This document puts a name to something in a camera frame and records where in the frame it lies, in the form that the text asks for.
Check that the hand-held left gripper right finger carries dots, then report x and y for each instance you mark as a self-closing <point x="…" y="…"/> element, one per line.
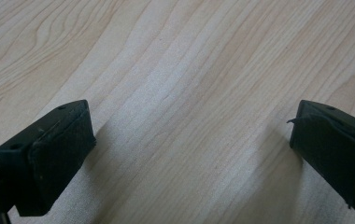
<point x="337" y="155"/>

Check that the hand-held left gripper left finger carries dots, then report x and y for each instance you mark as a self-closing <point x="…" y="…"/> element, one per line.
<point x="51" y="161"/>

